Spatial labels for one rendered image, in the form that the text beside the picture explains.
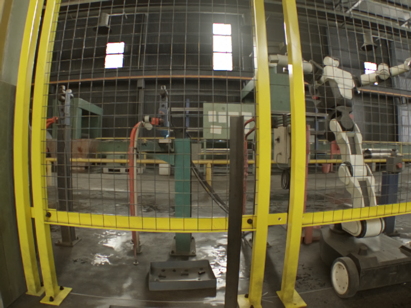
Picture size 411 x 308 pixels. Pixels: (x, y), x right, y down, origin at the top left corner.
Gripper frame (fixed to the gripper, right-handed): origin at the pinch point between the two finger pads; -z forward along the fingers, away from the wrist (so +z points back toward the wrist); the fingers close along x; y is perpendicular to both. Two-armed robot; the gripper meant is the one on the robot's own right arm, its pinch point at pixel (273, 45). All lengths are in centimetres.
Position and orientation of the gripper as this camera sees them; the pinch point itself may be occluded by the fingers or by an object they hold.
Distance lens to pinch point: 120.0
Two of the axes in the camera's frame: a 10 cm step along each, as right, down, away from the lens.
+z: 0.2, -1.5, 9.9
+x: -10.0, 0.7, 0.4
